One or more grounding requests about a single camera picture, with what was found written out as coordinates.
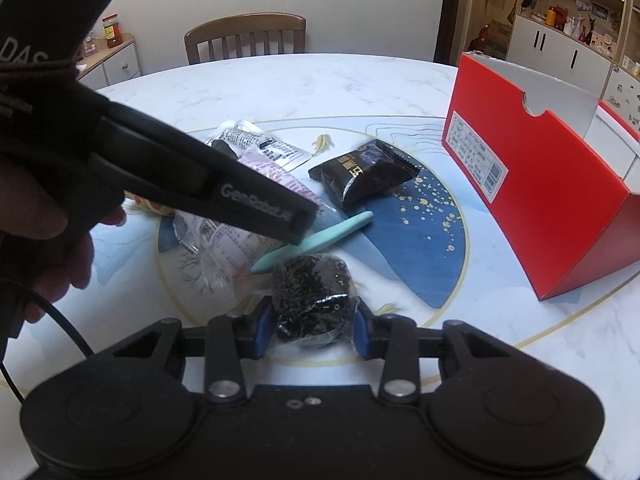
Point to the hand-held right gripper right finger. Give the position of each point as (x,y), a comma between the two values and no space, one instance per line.
(361,335)

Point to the white side cabinet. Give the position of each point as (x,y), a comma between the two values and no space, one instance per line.
(117,65)

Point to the red figurine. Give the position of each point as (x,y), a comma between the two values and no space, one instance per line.
(477,40)

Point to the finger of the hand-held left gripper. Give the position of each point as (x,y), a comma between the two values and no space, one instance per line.
(305,225)

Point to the white stickered cabinet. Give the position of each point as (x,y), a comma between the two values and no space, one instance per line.
(625,100)

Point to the person's left hand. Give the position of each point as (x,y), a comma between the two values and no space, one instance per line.
(50,265)

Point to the dark slender figurine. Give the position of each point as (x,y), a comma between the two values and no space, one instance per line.
(590,30)

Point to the teal stick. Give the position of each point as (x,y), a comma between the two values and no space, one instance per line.
(345,225)

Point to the clear pink label bread packet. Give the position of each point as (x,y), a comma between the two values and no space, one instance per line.
(225,247)

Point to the silver printed snack packet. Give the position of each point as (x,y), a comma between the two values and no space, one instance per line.
(245,135)

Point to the yellow bottle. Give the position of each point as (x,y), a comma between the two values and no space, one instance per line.
(551,16)

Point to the clear packet of dark bits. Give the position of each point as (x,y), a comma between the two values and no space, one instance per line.
(310,290)

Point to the red cardboard box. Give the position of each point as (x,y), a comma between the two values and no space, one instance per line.
(540,200)

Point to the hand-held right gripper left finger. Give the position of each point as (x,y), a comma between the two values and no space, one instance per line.
(264,332)

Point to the dark brown door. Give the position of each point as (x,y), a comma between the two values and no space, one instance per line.
(447,10)

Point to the white two-door lower cabinet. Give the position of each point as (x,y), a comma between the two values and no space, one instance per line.
(555,55)

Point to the brown slatted wooden chair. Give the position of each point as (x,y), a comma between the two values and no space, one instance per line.
(245,22)

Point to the black snack packet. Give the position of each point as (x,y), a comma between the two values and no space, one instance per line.
(365,172)

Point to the red sauce jar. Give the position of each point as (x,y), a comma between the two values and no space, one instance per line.
(112,32)

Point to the white marble desktop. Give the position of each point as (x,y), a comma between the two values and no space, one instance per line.
(350,90)

